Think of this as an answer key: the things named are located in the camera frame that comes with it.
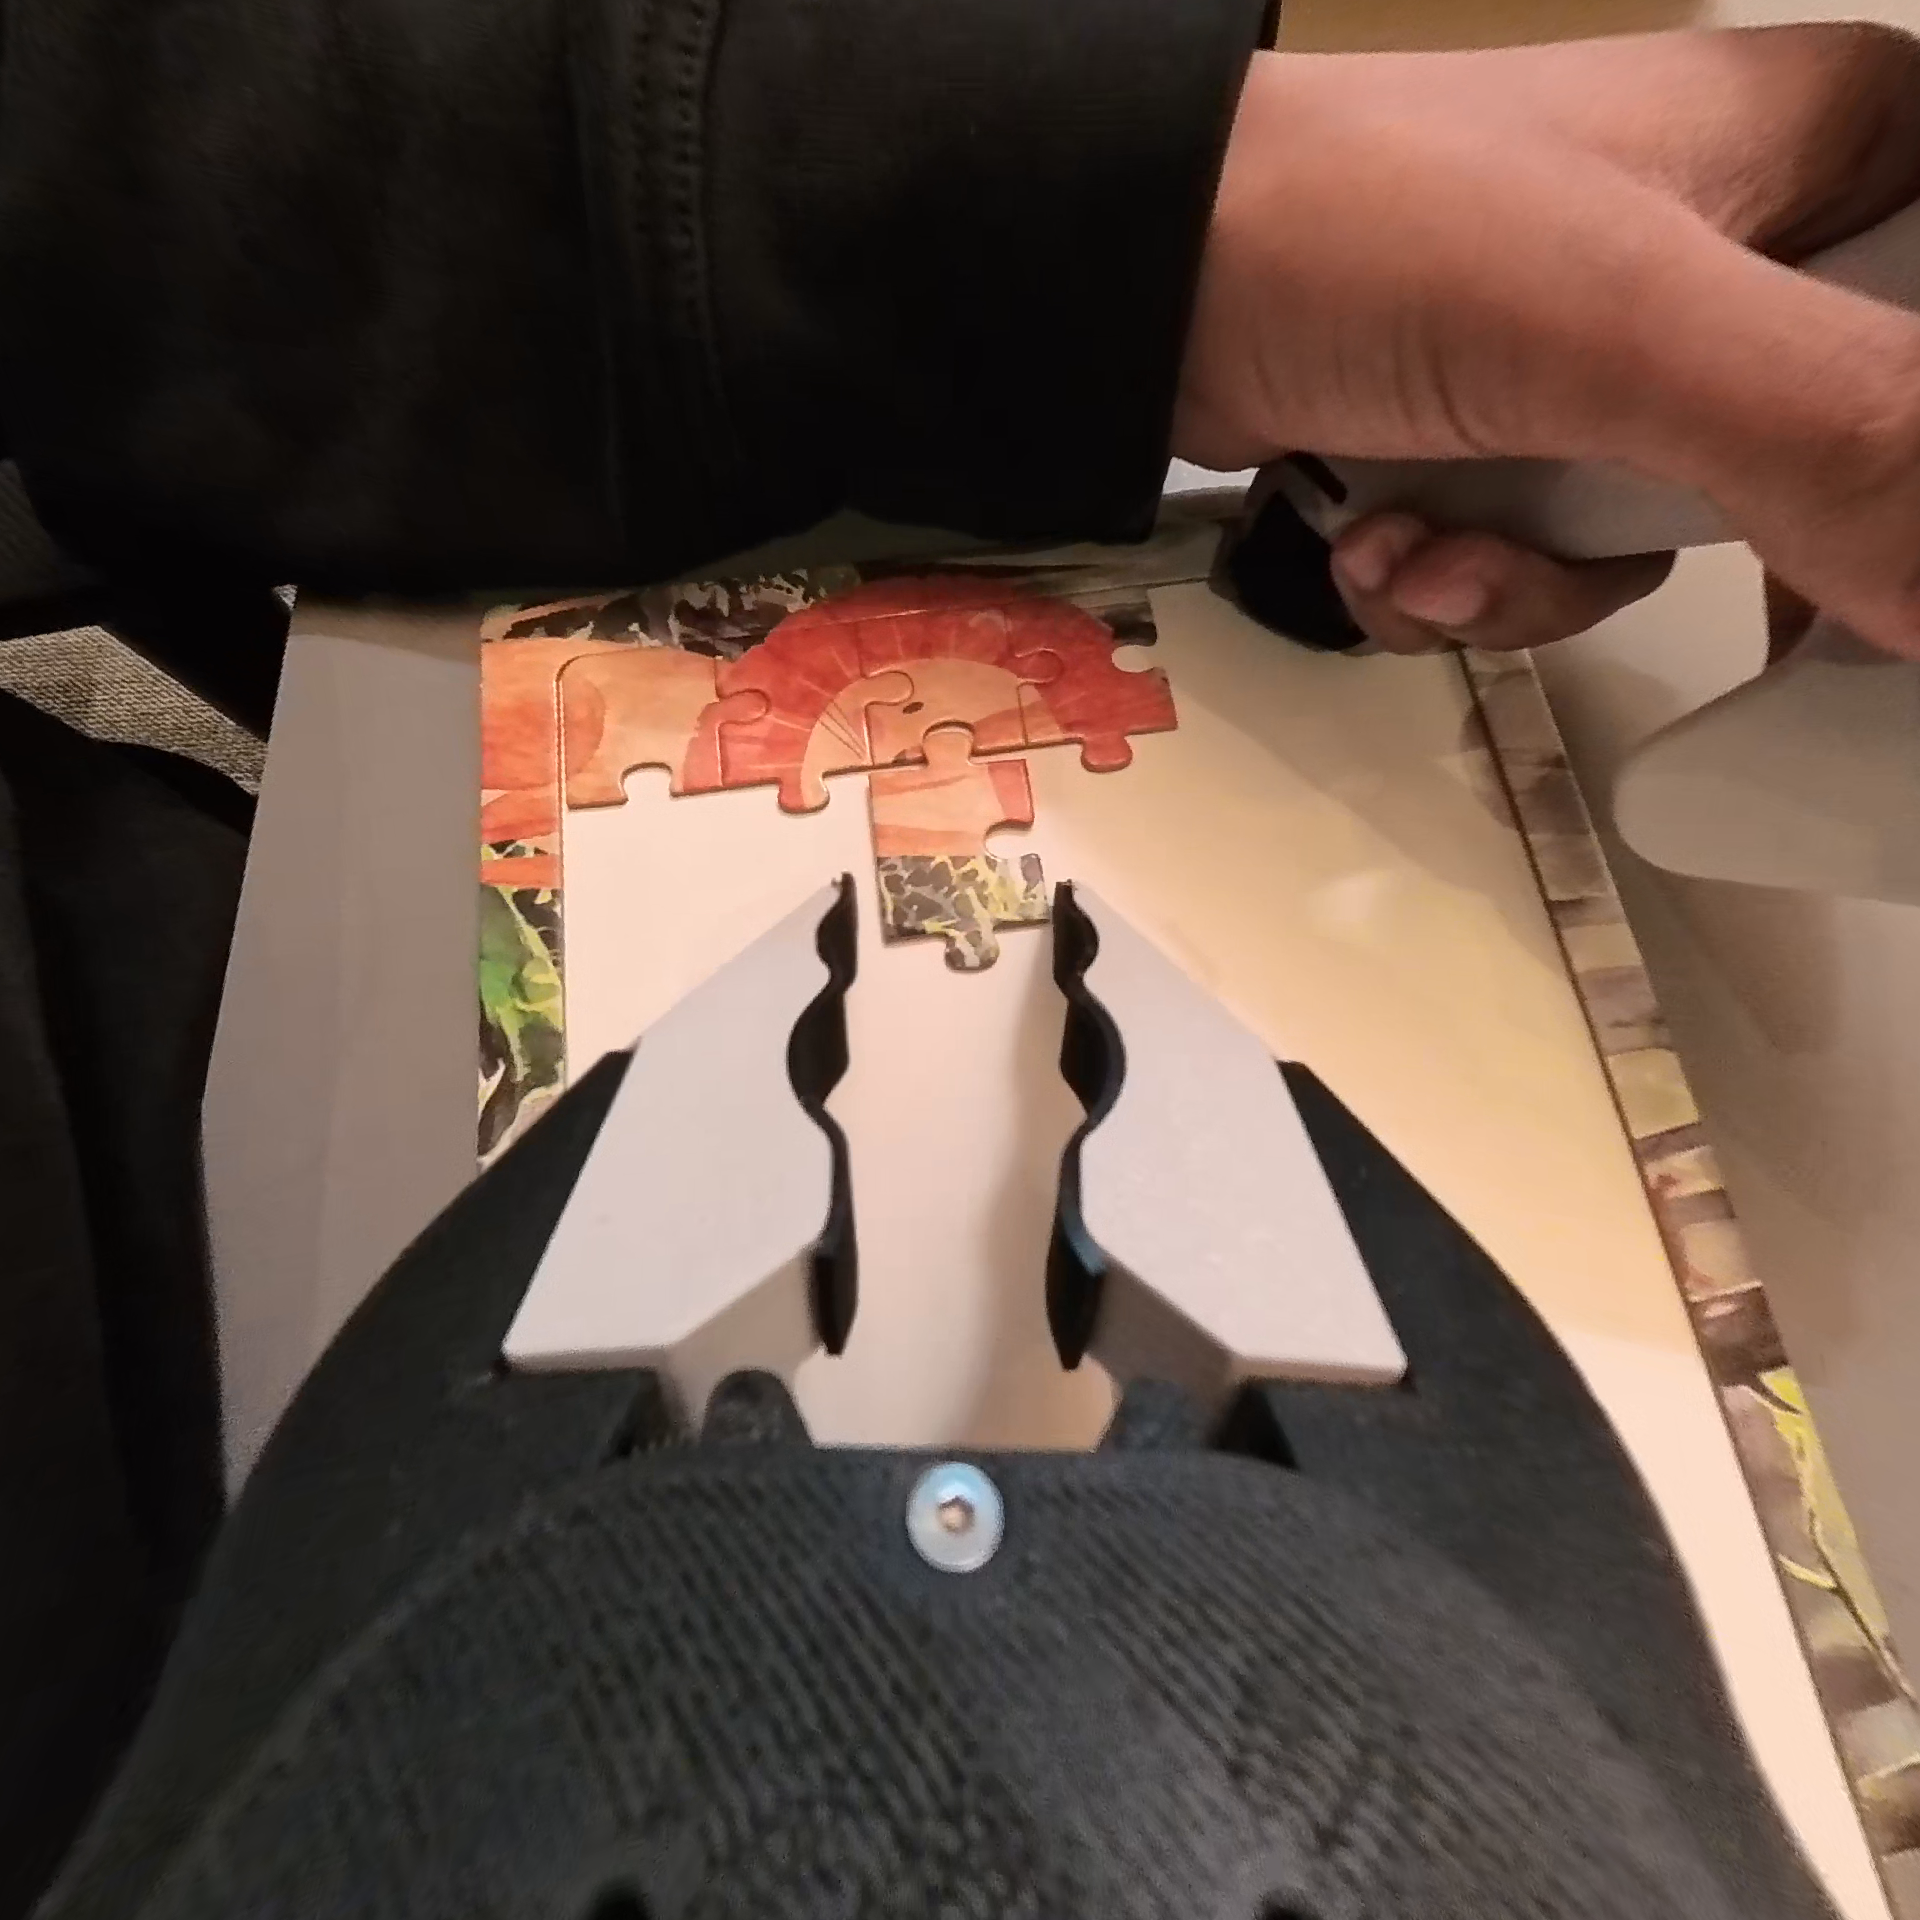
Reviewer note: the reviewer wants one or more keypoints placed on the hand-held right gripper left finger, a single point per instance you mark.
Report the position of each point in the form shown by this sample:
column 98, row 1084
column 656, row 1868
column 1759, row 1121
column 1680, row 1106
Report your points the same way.
column 675, row 1184

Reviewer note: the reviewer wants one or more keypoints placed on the person's dark pants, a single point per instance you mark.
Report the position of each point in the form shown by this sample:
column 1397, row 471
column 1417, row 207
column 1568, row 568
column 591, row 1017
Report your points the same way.
column 89, row 1201

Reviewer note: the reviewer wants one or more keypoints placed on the person's left forearm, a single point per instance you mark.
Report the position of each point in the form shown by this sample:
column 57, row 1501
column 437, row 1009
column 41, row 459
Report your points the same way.
column 600, row 224

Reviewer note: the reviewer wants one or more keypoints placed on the joined orange puzzle pieces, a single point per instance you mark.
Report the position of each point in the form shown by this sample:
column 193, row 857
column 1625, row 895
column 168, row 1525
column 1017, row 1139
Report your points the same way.
column 780, row 704

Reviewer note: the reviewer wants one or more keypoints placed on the person's left hand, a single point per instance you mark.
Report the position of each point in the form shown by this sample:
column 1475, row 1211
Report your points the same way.
column 1499, row 269

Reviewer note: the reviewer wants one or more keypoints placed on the grey fabric chair seat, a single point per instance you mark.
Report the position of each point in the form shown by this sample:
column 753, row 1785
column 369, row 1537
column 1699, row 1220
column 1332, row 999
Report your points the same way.
column 89, row 691

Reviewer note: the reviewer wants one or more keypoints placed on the puzzle frame tray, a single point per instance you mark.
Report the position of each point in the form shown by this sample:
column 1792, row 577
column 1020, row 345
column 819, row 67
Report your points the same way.
column 1349, row 973

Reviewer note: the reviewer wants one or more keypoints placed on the orange leopard-print puzzle piece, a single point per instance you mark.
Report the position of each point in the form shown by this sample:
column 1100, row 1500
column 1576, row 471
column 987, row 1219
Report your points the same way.
column 945, row 839

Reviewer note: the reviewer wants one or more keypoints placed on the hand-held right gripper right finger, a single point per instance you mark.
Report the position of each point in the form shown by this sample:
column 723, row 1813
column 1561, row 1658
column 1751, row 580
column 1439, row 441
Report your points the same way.
column 1243, row 1201

